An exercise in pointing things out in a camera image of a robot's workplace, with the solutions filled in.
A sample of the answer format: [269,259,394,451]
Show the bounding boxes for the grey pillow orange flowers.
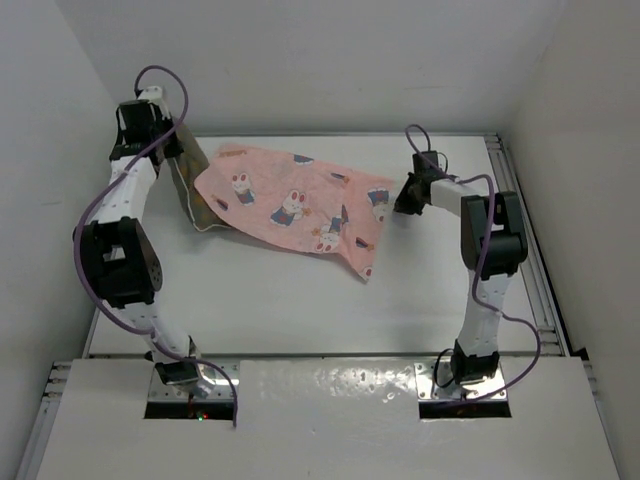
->
[167,124,229,232]

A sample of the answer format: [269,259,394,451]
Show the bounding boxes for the pink bunny pillowcase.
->
[194,144,395,281]

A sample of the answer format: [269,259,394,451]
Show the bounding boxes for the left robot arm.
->
[74,89,216,397]

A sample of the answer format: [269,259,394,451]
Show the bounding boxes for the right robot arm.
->
[394,150,528,385]

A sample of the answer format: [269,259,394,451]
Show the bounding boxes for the white front cover panel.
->
[38,358,617,479]

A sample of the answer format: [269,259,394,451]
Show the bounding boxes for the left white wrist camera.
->
[136,86,170,118]

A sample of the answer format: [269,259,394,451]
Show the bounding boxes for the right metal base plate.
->
[414,357,506,402]

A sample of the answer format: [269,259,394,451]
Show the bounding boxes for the metal base plate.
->
[414,357,506,402]
[148,362,240,402]

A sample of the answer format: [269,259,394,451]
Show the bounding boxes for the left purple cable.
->
[72,65,241,430]

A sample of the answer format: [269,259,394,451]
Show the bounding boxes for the right aluminium rail frame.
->
[482,132,569,356]

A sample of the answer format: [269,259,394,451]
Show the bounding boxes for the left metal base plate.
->
[148,362,240,402]

